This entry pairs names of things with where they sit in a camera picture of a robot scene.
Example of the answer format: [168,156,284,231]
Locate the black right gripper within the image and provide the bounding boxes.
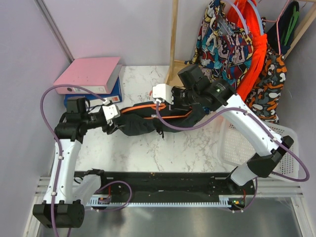
[164,86,199,111]

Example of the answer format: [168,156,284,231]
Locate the orange hanger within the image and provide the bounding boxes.
[120,101,192,119]

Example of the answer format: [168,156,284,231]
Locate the dark navy shorts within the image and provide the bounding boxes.
[118,105,206,136]

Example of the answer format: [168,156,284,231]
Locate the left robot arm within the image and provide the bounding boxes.
[33,97,120,229]

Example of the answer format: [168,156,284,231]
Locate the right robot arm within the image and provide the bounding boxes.
[167,65,294,195]

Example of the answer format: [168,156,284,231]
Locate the comic print shorts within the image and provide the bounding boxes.
[189,0,254,89]

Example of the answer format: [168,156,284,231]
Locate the camouflage print shorts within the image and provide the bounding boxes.
[245,45,287,124]

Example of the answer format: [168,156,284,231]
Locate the orange shorts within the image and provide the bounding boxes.
[234,0,267,100]

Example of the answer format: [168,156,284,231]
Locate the lilac hanger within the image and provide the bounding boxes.
[222,0,249,35]

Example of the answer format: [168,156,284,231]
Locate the light blue hanger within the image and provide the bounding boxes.
[247,0,264,36]

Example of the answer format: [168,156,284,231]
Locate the pink hanger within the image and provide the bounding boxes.
[261,0,291,55]

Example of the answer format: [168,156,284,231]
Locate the navy ribbed shorts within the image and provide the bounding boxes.
[267,0,300,55]

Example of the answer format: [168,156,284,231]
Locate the green hanger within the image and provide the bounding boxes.
[282,6,300,46]

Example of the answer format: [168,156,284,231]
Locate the blue binder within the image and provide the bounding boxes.
[64,77,122,108]

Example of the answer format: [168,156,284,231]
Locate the wooden clothes rack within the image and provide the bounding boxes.
[162,0,316,98]

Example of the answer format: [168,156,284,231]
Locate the pink binder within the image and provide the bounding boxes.
[53,57,122,94]

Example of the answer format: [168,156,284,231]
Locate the white plastic basket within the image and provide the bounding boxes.
[218,118,299,183]

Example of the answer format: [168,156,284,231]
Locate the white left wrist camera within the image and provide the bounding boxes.
[102,99,120,124]

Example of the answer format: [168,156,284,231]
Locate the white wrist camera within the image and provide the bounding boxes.
[152,83,174,105]
[102,99,120,124]

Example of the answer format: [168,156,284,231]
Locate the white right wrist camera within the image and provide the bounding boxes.
[152,83,174,105]

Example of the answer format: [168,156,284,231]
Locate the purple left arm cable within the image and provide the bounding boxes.
[40,86,109,237]

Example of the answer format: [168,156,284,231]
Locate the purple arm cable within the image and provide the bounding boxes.
[155,102,311,183]
[40,86,109,237]

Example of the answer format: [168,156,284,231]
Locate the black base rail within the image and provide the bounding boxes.
[75,169,255,204]

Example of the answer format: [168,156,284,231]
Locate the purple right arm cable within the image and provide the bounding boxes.
[155,102,311,183]

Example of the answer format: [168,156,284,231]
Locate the white cable duct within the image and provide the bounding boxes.
[86,196,245,208]

